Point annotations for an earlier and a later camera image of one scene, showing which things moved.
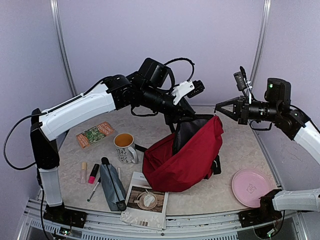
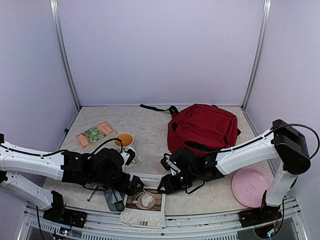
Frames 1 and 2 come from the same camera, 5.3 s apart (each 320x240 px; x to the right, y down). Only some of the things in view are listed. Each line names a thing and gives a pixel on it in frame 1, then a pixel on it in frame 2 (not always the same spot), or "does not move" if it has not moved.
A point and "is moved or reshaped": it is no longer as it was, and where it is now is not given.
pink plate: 249,184 does not move
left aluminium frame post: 56,18 does not move
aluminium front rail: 102,226 does not move
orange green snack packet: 92,135 does not move
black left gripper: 184,108 to 123,188
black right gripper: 242,117 to 170,186
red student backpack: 178,161 is moved or reshaped
